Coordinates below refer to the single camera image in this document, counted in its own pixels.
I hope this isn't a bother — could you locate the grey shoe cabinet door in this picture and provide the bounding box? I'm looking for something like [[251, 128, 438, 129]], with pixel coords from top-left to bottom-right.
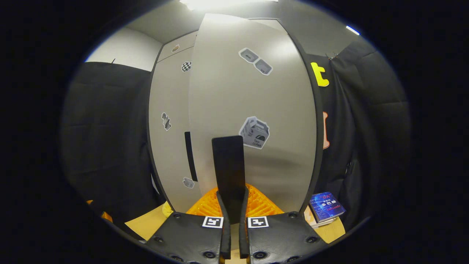
[[148, 47, 202, 213], [188, 14, 318, 225]]

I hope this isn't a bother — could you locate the blue book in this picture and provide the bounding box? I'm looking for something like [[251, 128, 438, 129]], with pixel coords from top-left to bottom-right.
[[309, 191, 347, 223]]

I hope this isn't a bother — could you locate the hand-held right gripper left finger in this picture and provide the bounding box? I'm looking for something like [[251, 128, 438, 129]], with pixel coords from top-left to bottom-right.
[[146, 185, 232, 264]]

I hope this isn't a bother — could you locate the grey shoe cabinet body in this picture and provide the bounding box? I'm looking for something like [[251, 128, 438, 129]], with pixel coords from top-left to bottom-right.
[[147, 16, 325, 217]]

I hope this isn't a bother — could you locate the grey cabinet drawer with handle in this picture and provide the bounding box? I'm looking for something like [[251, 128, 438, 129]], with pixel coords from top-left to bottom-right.
[[158, 18, 292, 63]]

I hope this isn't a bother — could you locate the black backdrop cloth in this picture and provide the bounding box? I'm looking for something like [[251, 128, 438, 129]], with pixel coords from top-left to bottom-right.
[[60, 37, 411, 235]]

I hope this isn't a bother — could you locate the large ceiling light panel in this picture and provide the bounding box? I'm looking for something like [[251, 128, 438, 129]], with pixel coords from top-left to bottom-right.
[[180, 0, 279, 11]]

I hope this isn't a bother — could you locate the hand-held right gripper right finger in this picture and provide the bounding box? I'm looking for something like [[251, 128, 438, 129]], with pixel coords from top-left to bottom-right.
[[239, 183, 328, 264]]

